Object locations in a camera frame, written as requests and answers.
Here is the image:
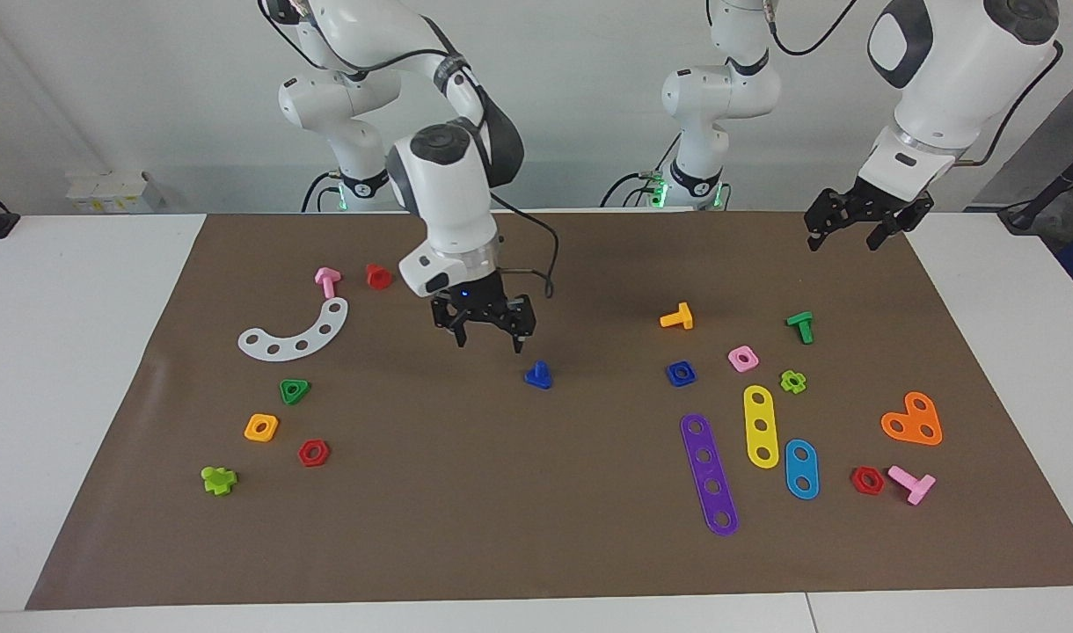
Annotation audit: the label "yellow three-hole plate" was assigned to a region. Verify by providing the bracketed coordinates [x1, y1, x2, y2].
[743, 385, 780, 469]

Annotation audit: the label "brown table mat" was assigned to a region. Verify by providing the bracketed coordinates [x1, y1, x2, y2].
[25, 209, 1073, 610]

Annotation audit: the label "black stand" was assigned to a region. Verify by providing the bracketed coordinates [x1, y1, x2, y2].
[998, 141, 1073, 234]

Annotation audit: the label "orange heart plate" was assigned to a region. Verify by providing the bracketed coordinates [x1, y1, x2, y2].
[880, 391, 944, 447]

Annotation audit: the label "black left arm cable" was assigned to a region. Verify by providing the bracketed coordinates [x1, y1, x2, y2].
[765, 0, 1065, 168]

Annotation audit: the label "blue two-hole plate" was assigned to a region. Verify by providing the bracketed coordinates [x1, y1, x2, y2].
[784, 439, 821, 500]

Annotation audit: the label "white background boxes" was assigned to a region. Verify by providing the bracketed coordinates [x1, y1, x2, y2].
[66, 171, 166, 215]

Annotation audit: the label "white curved hole plate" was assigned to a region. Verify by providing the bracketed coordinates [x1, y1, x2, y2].
[237, 297, 350, 362]

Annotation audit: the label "black base cable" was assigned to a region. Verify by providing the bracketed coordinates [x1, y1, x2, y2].
[601, 171, 669, 208]
[302, 170, 344, 213]

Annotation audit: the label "purple four-hole plate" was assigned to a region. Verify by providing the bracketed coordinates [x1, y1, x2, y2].
[680, 413, 740, 536]

